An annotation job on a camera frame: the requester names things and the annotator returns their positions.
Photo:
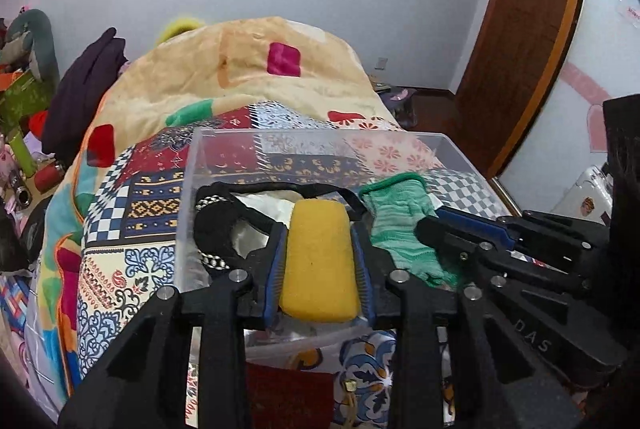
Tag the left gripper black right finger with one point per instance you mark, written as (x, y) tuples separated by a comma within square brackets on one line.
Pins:
[(498, 381)]

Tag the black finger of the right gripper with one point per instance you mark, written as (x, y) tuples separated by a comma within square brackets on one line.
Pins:
[(455, 253), (476, 226)]

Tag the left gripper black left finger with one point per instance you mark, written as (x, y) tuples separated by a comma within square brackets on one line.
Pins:
[(140, 379)]

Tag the red velvet pouch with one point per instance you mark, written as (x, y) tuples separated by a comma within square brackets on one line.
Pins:
[(282, 398)]

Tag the yellow sponge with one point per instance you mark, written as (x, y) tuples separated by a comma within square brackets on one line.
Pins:
[(319, 283)]

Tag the green knitted cloth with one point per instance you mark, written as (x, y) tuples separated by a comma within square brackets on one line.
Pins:
[(397, 204)]

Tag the white suitcase with stickers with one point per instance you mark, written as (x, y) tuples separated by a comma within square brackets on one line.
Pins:
[(590, 198)]

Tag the grey purple backpack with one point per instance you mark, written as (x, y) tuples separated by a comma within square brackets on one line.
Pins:
[(398, 100)]

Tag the patchwork patterned tablecloth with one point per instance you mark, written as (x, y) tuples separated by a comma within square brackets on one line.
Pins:
[(129, 250)]

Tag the clear plastic storage box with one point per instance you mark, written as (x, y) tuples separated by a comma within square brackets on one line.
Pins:
[(276, 167)]

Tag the black white patterned headband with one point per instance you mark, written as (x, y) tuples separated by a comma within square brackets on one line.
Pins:
[(218, 211)]

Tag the brown wooden door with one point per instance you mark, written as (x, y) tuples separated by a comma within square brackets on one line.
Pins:
[(518, 53)]

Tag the red cylinder tin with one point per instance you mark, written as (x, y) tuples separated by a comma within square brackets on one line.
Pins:
[(47, 177)]

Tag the beige fleece blanket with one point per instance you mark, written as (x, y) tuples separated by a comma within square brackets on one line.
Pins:
[(195, 76)]

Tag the dark purple garment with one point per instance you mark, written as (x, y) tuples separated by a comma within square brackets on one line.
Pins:
[(79, 94)]

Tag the green cardboard box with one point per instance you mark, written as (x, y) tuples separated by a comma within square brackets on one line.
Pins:
[(22, 96)]

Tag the yellow round cushion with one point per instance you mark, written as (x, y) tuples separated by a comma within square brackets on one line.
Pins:
[(184, 24)]

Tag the grey green plush toy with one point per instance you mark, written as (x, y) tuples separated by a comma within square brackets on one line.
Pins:
[(29, 39)]

